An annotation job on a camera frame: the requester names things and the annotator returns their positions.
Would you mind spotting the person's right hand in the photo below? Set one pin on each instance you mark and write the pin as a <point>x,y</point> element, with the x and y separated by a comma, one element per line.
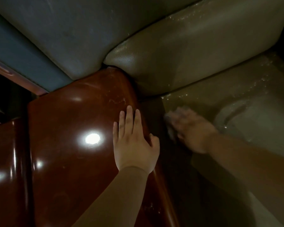
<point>195,132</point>

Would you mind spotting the person's left hand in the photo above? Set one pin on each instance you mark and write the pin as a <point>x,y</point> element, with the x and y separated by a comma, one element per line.
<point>132,151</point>

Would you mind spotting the person's left thumb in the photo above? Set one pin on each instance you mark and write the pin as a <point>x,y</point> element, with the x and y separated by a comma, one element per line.
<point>154,142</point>

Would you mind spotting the person's right fingers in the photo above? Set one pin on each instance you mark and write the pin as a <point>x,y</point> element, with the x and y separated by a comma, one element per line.
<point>182,120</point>

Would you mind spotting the person's left middle finger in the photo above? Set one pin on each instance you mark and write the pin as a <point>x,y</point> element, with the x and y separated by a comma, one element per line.
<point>129,120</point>

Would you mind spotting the person's left little finger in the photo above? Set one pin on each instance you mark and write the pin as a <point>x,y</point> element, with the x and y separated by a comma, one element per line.
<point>115,134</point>

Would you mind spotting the grey cleaning cloth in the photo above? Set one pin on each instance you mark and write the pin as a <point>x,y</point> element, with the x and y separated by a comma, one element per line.
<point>170,130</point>

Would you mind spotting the person's right forearm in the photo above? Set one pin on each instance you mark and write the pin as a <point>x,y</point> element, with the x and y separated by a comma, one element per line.
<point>250,170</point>

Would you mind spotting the person's left forearm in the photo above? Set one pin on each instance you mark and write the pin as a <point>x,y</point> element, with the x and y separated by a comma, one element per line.
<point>118,198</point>

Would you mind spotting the glossy brown wooden sofa armrest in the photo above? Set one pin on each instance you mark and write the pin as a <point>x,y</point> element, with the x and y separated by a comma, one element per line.
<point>73,139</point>

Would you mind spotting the beige leather seat cushion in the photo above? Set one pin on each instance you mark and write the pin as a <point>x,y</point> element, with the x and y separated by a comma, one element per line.
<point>255,103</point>

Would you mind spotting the beige leather back cushion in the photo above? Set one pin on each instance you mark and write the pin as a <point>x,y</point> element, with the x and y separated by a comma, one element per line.
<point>191,44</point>

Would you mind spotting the grey leather back cushion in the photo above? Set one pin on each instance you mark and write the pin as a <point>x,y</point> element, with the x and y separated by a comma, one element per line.
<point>85,30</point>

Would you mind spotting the glossy brown wooden chair armrest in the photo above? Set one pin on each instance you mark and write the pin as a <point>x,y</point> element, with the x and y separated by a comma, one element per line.
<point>7,174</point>

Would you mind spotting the blue-grey leather sofa side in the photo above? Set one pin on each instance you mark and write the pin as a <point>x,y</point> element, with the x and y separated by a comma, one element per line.
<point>26,59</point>

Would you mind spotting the reddish wooden frame trim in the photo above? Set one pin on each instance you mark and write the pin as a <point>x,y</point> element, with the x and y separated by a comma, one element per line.
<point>19,79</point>

